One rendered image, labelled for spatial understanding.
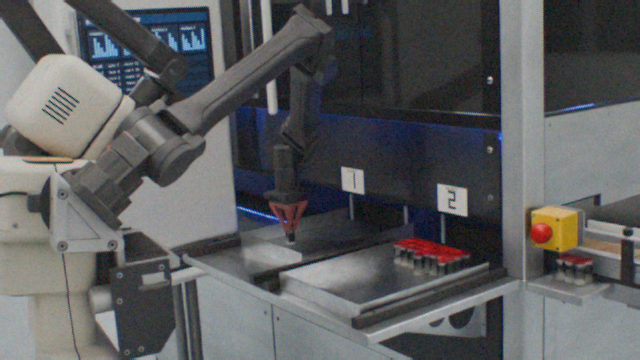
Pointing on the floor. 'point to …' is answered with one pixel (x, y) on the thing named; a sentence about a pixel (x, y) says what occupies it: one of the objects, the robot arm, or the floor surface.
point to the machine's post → (522, 171)
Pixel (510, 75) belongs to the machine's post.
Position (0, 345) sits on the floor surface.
